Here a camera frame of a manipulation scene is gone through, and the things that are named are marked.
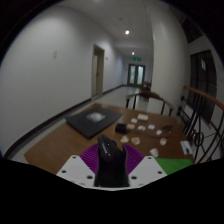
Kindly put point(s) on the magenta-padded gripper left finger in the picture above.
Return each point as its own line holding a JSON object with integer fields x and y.
{"x": 75, "y": 170}

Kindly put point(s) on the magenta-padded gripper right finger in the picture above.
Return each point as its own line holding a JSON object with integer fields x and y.
{"x": 146, "y": 170}

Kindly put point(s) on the black vertical computer mouse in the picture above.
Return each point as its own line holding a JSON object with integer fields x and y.
{"x": 111, "y": 166}

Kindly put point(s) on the green mouse pad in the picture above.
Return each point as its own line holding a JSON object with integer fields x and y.
{"x": 175, "y": 165}

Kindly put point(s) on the white printed card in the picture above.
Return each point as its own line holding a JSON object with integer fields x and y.
{"x": 154, "y": 152}

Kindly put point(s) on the small orange printed card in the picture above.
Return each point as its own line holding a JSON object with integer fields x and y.
{"x": 135, "y": 140}

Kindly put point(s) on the small red printed card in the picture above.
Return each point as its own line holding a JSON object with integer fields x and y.
{"x": 163, "y": 141}

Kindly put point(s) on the small beige card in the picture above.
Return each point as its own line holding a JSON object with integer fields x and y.
{"x": 124, "y": 139}
{"x": 130, "y": 126}

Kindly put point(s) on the small white card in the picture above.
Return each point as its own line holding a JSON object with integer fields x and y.
{"x": 141, "y": 128}
{"x": 151, "y": 127}
{"x": 134, "y": 120}
{"x": 159, "y": 132}

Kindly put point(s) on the white paper sheet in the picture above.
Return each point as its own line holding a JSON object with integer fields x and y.
{"x": 186, "y": 147}

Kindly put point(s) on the small black box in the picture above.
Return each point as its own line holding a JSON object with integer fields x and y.
{"x": 120, "y": 128}

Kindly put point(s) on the closed black laptop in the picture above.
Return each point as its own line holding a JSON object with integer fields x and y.
{"x": 91, "y": 121}

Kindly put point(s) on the small white box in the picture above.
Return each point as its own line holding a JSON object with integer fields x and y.
{"x": 143, "y": 117}

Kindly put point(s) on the curved wooden armchair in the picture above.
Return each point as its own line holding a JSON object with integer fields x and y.
{"x": 150, "y": 95}

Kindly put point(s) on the dark wooden chair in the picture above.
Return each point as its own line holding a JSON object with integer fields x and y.
{"x": 146, "y": 85}

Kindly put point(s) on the black railing with wooden handrail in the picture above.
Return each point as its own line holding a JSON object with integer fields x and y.
{"x": 203, "y": 95}

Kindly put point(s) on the glass double door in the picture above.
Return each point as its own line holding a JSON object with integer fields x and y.
{"x": 136, "y": 75}

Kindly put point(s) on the open side door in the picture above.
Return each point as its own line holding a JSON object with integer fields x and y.
{"x": 97, "y": 71}

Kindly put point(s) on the dark window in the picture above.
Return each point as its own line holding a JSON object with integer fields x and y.
{"x": 203, "y": 80}

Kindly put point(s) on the green exit sign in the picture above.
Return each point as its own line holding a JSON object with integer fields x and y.
{"x": 137, "y": 59}

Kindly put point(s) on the round ceiling light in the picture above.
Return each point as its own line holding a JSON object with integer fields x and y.
{"x": 127, "y": 32}
{"x": 132, "y": 53}

